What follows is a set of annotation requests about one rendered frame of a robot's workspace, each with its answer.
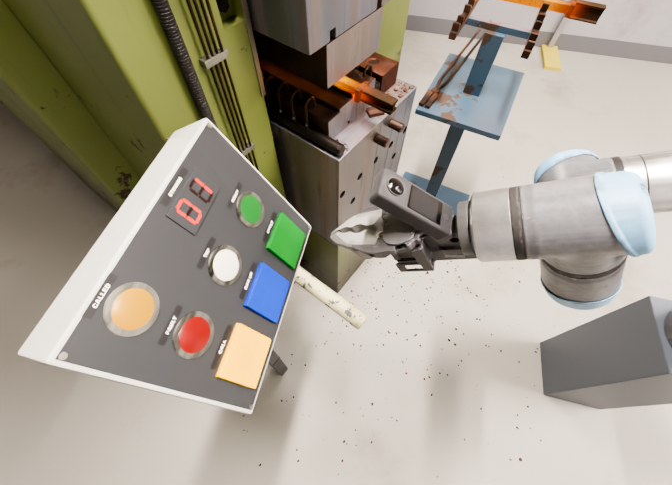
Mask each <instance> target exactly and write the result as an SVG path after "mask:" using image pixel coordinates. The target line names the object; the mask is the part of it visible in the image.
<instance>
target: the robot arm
mask: <svg viewBox="0 0 672 485"><path fill-rule="evenodd" d="M369 201H370V203H371V204H373V206H371V207H369V208H367V209H365V210H363V211H361V212H359V214H357V215H355V216H353V217H352V218H350V219H349V220H347V221H346V222H345V223H343V224H342V225H341V226H339V227H338V228H337V229H336V230H334V231H333V232H332V233H331V237H330V238H331V239H332V240H333V241H334V242H335V243H336V244H337V245H339V246H341V247H344V248H346V249H349V250H351V251H353V252H354V253H355V254H357V255H358V256H359V257H361V258H363V259H372V258H373V257H374V258H385V257H387V256H389V255H392V257H393V258H394V259H395V260H397V262H398V263H396V264H395V265H396V266H397V268H398V269H399V270H400V272H414V271H434V268H435V261H438V260H458V259H478V260H479V261H481V262H492V261H511V260H527V259H528V260H535V259H539V261H540V269H541V274H540V281H541V284H542V286H543V287H544V289H545V291H546V293H547V294H548V295H549V296H550V297H551V298H552V299H553V300H554V301H556V302H557V303H559V304H561V305H563V306H566V307H568V308H572V309H578V310H592V309H597V308H600V307H603V306H605V305H607V304H609V303H610V302H611V301H612V300H613V299H614V298H615V297H616V295H617V294H618V293H619V292H620V290H621V288H622V285H623V281H622V277H623V273H624V269H625V265H626V261H627V257H628V255H630V256H631V257H639V256H641V255H645V254H649V253H651V252H652V251H653V250H654V248H655V245H656V228H655V220H654V214H653V213H662V212H672V150H668V151H661V152H654V153H647V154H640V155H633V156H616V157H609V158H602V159H600V158H599V157H598V156H597V155H596V154H594V153H592V152H591V151H588V150H582V149H572V150H566V151H562V152H559V153H557V154H554V155H552V156H550V157H549V158H547V159H546V160H545V161H543V162H542V163H541V164H540V165H539V166H538V168H537V169H536V171H535V174H534V184H528V185H521V186H515V187H507V188H501V189H494V190H487V191H480V192H474V193H473V194H472V196H471V199H470V200H468V201H461V202H459V203H458V206H457V214H456V215H454V216H453V215H452V212H453V208H452V207H451V206H449V205H447V204H446V203H444V202H442V201H441V200H439V199H438V198H436V197H434V196H433V195H431V194H429V193H428V192H426V191H424V190H423V189H421V188H419V187H418V186H416V185H414V184H413V183H411V182H410V181H408V180H406V179H405V178H403V177H401V176H400V175H398V174H396V173H395V172H393V171H391V170H390V169H388V168H384V169H383V170H381V171H380V172H379V173H378V174H377V175H376V176H375V180H374V183H373V187H372V191H371V194H370V198H369ZM380 231H382V232H380ZM378 232H380V233H379V237H380V238H379V237H378V236H377V233H378ZM405 265H421V266H422V268H417V269H407V268H406V267H405Z"/></svg>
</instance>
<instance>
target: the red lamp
mask: <svg viewBox="0 0 672 485"><path fill-rule="evenodd" d="M209 338H210V326H209V324H208V322H207V321H206V320H205V319H204V318H202V317H193V318H191V319H189V320H188V321H186V322H185V323H184V325H183V326H182V328H181V330H180V333H179V344H180V347H181V348H182V350H183V351H185V352H186V353H190V354H192V353H197V352H199V351H200V350H202V349H203V348H204V347H205V346H206V344H207V342H208V341H209Z"/></svg>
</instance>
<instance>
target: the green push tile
mask: <svg viewBox="0 0 672 485"><path fill-rule="evenodd" d="M305 236H306V235H305V234H304V233H303V232H302V231H301V230H300V229H299V228H298V227H297V226H296V225H295V224H294V223H293V222H292V221H291V220H290V219H289V218H288V217H287V216H286V215H285V214H284V213H282V212H281V213H279V215H278V217H277V220H276V222H275V225H274V228H273V230H272V233H271V235H270V238H269V240H268V243H267V245H266V248H265V249H266V250H268V251H269V252H270V253H271V254H273V255H274V256H275V257H276V258H278V259H279V260H280V261H281V262H283V263H284V264H285V265H286V266H287V267H289V268H290V269H295V267H296V264H297V261H298V257H299V254H300V251H301V248H302V245H303V242H304V239H305Z"/></svg>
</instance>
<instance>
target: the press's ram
mask: <svg viewBox="0 0 672 485"><path fill-rule="evenodd" d="M246 1H247V6H248V11H249V15H250V20H251V25H252V30H254V31H257V32H259V33H261V34H263V35H265V36H267V37H270V38H272V39H274V40H276V41H278V42H281V43H283V44H285V45H287V46H289V47H291V48H294V49H296V50H298V51H300V52H302V53H305V54H307V55H311V54H313V53H314V52H316V51H317V50H319V49H320V48H322V47H323V46H325V45H326V44H327V43H329V42H330V37H333V38H336V37H338V36H339V35H340V34H342V33H343V32H345V31H346V30H348V29H349V28H351V27H352V26H353V25H355V24H356V23H358V22H359V21H361V20H362V19H364V18H365V17H366V16H368V15H369V14H371V13H372V12H374V11H375V10H376V9H377V6H379V7H381V6H382V5H384V4H385V3H387V2H388V1H390V0H246Z"/></svg>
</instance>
